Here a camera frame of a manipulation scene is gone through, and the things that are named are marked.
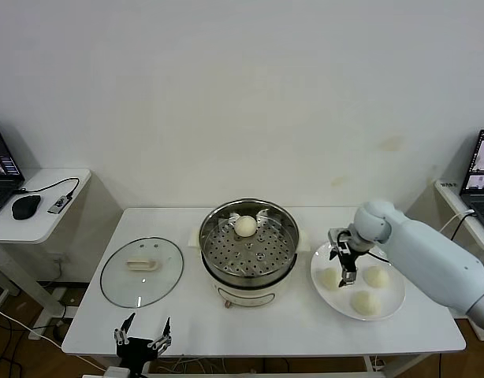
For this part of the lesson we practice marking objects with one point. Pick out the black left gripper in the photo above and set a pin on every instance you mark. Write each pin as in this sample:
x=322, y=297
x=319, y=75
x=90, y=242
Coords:
x=138, y=349

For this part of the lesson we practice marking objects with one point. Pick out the black computer mouse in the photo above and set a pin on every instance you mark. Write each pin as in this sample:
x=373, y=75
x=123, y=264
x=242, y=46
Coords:
x=26, y=206

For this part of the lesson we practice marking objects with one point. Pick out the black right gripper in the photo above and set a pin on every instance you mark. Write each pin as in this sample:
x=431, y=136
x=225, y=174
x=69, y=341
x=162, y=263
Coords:
x=349, y=258

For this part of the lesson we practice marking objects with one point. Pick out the cream electric cooking pot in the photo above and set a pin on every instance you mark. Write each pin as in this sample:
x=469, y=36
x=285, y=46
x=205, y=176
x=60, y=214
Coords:
x=246, y=293

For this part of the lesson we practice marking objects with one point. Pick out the stainless steel steamer basket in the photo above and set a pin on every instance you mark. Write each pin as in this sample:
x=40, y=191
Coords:
x=265, y=256

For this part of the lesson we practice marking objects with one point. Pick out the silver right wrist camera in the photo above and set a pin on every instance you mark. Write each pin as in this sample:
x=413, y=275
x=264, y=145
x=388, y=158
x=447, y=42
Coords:
x=338, y=236

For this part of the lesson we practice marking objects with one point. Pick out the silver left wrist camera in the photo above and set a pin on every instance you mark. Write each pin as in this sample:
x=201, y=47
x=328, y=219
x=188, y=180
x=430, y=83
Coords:
x=118, y=372

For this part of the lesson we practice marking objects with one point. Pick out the round glass pot lid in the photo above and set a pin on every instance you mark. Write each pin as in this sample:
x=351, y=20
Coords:
x=147, y=283

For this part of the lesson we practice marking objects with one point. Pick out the white wall socket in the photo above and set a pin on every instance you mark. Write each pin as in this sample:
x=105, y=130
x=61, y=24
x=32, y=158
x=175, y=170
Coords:
x=59, y=260

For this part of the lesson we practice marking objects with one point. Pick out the white side table with mouse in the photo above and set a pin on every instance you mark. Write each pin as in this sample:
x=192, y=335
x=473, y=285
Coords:
x=49, y=228

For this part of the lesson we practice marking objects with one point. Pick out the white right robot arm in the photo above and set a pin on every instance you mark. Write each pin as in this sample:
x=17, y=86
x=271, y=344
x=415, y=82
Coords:
x=423, y=252

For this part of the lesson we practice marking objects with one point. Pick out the grey usb hub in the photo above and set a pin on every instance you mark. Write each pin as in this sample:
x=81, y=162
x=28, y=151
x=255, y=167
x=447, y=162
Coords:
x=60, y=204

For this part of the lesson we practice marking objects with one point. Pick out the white round plate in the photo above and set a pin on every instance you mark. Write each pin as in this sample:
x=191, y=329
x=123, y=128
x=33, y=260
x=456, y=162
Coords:
x=344, y=305

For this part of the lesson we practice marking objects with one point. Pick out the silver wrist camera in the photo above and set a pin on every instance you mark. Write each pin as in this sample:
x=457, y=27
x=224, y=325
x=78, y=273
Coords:
x=118, y=372
x=338, y=236

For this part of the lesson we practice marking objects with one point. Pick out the white side table with sticker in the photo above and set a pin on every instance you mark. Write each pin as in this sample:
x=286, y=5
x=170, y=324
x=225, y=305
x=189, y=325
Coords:
x=449, y=199

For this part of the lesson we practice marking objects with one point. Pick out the white steamed baozi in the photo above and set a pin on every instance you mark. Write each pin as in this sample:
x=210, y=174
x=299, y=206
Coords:
x=328, y=279
x=366, y=303
x=245, y=227
x=378, y=277

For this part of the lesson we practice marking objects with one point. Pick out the black laptop camera views screen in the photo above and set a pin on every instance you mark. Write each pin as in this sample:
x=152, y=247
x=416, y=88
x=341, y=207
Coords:
x=480, y=177

